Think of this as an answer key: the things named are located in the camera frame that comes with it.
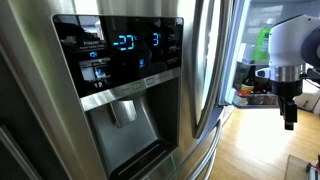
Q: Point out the brown cardboard box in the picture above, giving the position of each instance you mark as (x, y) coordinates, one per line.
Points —
(295, 170)

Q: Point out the steel dispenser lever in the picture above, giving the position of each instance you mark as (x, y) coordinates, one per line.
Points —
(123, 111)

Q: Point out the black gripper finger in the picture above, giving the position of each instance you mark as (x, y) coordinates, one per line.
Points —
(290, 116)

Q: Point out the green plastic bottle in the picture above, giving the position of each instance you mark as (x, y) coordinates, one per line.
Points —
(263, 43)

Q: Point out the dispenser drip tray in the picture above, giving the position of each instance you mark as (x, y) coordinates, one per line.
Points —
(143, 160)

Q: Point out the clear door shelf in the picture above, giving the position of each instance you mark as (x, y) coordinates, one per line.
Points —
(256, 100)

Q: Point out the jar with red lid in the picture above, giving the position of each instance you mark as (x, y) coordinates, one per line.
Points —
(241, 98)

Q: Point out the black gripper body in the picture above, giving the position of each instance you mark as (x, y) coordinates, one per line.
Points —
(286, 88)

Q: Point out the red and white object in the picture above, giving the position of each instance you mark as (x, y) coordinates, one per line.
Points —
(315, 173)

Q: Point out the stainless steel fridge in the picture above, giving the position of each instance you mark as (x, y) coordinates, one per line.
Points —
(36, 66)

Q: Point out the dark bottle yellow label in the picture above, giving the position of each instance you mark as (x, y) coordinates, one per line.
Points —
(248, 83)

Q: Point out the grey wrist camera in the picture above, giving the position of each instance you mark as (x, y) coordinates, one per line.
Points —
(263, 73)

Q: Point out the black dispenser control panel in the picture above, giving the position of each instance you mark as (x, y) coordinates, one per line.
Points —
(133, 66)

